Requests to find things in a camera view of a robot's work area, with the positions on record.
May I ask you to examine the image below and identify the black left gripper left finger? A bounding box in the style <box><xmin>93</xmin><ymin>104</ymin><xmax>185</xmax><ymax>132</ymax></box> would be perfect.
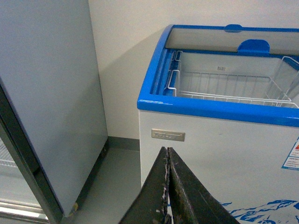
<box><xmin>119</xmin><ymin>147</ymin><xmax>172</xmax><ymax>224</ymax></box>

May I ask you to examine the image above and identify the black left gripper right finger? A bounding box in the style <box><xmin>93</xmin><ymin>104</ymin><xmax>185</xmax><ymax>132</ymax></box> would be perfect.
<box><xmin>168</xmin><ymin>147</ymin><xmax>239</xmax><ymax>224</ymax></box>

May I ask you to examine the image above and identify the grey upright display fridge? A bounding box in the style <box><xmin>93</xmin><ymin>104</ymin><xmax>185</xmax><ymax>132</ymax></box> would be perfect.
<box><xmin>0</xmin><ymin>0</ymin><xmax>107</xmax><ymax>224</ymax></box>

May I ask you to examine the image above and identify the white chest freezer blue rim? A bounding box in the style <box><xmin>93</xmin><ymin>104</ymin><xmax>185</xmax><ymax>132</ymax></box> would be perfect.
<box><xmin>137</xmin><ymin>25</ymin><xmax>299</xmax><ymax>224</ymax></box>

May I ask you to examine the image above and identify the glass sliding freezer lid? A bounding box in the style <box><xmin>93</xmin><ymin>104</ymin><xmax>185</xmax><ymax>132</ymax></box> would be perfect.
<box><xmin>165</xmin><ymin>24</ymin><xmax>299</xmax><ymax>56</ymax></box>

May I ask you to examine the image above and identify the white wire freezer basket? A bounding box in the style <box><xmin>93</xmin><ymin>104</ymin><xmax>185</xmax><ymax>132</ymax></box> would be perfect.
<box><xmin>163</xmin><ymin>51</ymin><xmax>299</xmax><ymax>108</ymax></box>

